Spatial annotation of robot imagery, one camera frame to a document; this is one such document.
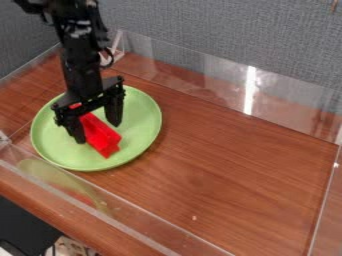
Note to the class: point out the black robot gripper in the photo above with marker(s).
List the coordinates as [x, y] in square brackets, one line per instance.
[89, 93]

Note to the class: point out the red plastic block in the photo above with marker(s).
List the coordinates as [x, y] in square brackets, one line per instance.
[101, 136]

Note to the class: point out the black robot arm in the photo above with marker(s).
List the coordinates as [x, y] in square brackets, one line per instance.
[84, 36]

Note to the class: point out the green round plate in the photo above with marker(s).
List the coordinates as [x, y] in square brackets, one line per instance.
[140, 130]

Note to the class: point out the white power strip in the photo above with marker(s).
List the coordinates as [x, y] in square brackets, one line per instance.
[70, 247]

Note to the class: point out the clear acrylic enclosure wall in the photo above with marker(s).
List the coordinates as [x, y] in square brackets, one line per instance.
[241, 180]

